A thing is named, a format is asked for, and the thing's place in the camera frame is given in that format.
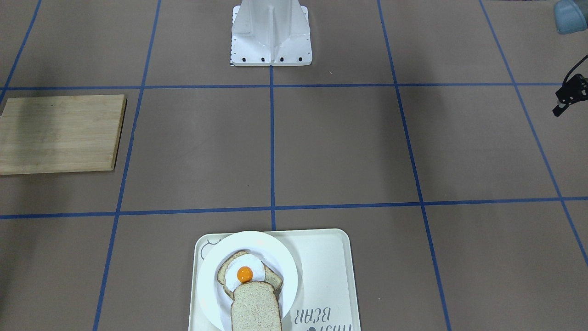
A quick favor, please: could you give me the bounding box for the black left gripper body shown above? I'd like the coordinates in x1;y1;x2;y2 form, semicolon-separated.
568;74;588;103

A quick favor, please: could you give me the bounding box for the white round plate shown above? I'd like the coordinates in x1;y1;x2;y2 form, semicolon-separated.
189;231;300;331

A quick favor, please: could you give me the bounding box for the bread slice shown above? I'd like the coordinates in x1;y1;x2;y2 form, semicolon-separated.
216;250;283;300
231;281;282;331

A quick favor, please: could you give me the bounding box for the bread slice under egg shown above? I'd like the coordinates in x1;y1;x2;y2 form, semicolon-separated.
216;250;283;300

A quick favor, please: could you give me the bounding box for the cream bear tray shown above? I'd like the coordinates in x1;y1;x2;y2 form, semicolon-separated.
188;228;361;331

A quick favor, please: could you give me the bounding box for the fried egg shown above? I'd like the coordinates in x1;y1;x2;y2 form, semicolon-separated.
224;254;266;292

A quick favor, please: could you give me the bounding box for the wooden cutting board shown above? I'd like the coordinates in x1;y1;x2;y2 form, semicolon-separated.
0;94;127;175

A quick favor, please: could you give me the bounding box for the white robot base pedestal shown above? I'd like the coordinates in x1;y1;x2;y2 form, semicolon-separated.
230;0;313;67

